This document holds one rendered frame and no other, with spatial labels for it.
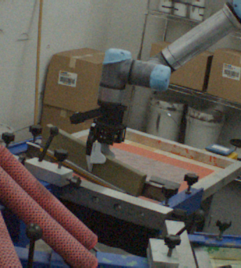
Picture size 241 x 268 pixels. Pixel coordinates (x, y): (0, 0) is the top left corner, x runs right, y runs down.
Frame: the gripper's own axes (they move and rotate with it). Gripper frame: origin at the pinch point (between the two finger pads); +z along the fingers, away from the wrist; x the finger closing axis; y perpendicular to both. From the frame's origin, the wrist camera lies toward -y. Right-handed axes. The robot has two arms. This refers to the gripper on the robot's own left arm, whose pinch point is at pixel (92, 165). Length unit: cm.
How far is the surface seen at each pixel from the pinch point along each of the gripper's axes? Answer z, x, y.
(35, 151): 2.4, 1.9, -21.7
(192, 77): 23, 328, -99
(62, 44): 17, 299, -200
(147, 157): 7.3, 47.4, -3.5
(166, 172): 7.3, 37.1, 8.8
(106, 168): -1.0, -1.7, 5.6
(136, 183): 0.3, -2.1, 15.9
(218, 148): 6, 81, 11
